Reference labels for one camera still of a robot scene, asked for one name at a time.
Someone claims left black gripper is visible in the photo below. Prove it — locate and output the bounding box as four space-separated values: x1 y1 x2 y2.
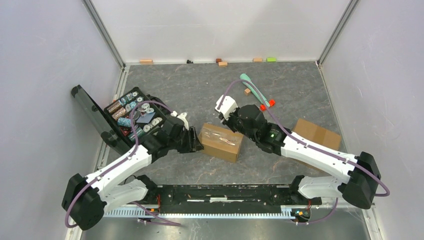
168 126 204 154

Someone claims brown cardboard express box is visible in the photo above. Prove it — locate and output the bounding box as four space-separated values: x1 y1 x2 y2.
198 123 244 163

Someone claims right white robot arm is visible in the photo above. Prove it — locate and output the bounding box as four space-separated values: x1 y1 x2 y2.
215 103 381 210

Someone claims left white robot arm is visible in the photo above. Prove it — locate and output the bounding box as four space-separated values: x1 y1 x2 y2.
61 112 203 231

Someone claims flat brown cardboard box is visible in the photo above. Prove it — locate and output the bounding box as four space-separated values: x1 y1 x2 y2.
291 118 342 151

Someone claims small brown wooden cube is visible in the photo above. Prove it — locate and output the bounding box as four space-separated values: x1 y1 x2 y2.
244 88 252 96

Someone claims orange tan wooden block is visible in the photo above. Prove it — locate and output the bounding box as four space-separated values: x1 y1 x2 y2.
252 57 263 63

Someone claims green block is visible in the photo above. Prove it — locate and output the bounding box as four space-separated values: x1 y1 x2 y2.
266 57 277 63

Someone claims black case with poker chips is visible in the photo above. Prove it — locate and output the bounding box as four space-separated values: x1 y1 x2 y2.
71 85 178 155

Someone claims tan block far left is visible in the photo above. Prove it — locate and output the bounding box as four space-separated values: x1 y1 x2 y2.
139 59 154 65

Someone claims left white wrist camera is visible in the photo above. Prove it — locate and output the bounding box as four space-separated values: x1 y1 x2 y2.
170 111 189 130

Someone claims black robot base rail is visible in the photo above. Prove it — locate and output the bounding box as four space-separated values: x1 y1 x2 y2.
138 184 322 214

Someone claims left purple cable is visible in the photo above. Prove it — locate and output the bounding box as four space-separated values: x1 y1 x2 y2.
64 100 181 229

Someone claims purple cable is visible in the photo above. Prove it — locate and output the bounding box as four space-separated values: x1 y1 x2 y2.
64 100 181 229
216 78 391 226

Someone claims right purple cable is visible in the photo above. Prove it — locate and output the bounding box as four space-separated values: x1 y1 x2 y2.
216 78 391 226

